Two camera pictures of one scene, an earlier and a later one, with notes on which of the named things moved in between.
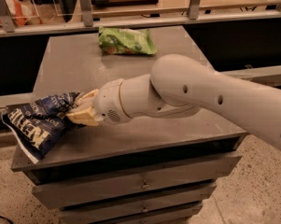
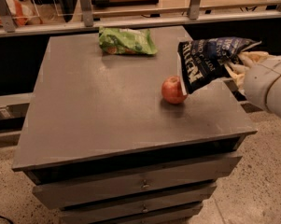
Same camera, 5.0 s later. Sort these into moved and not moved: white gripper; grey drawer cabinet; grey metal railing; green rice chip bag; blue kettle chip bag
Moved: blue kettle chip bag; white gripper
Not moved: green rice chip bag; grey drawer cabinet; grey metal railing
